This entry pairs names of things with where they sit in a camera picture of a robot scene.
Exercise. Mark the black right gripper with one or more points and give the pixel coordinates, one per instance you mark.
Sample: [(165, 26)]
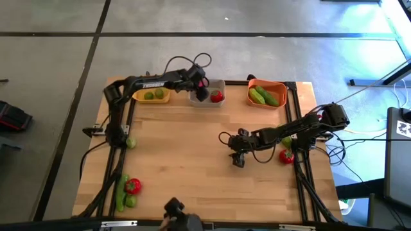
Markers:
[(241, 142)]

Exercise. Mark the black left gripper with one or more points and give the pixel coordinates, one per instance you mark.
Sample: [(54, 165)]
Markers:
[(192, 84)]

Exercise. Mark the red tomato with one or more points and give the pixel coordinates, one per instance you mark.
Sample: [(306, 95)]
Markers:
[(286, 157), (202, 84), (217, 96), (133, 186)]

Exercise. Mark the grey plastic basket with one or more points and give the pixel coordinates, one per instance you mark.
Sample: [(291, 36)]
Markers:
[(207, 104)]

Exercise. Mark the green lime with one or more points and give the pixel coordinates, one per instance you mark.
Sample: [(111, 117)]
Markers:
[(159, 93), (131, 143), (148, 95), (131, 201), (286, 142)]

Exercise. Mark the green cucumber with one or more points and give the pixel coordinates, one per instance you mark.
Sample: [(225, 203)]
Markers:
[(120, 195), (257, 96), (268, 97)]

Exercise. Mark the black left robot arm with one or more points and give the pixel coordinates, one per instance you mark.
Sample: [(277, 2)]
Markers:
[(144, 84)]

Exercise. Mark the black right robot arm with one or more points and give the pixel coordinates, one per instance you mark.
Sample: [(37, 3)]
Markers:
[(289, 130)]

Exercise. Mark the yellow plastic basket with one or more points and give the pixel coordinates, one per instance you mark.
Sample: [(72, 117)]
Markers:
[(138, 96)]

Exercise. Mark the orange plastic basket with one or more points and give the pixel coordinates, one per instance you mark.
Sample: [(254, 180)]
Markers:
[(276, 85)]

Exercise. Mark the white green container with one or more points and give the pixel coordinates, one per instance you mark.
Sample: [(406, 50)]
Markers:
[(348, 205)]

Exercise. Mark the black stand base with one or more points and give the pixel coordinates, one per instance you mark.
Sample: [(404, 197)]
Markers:
[(366, 82)]

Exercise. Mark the black equipment cart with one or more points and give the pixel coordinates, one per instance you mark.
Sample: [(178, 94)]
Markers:
[(396, 167)]

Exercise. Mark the white fiducial sticker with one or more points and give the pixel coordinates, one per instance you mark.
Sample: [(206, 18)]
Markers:
[(404, 128)]

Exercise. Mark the black red case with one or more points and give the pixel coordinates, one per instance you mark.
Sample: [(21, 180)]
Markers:
[(14, 117)]

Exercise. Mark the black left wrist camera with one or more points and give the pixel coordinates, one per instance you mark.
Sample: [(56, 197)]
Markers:
[(199, 72)]

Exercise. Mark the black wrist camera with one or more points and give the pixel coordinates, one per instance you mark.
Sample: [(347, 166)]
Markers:
[(244, 132), (199, 72)]

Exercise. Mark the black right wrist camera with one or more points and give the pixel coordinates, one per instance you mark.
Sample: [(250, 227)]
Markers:
[(244, 132)]

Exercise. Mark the black aluminium table frame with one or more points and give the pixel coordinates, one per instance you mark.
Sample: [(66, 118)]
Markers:
[(236, 82)]

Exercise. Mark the black table-level camera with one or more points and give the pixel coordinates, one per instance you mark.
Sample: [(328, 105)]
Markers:
[(183, 221)]

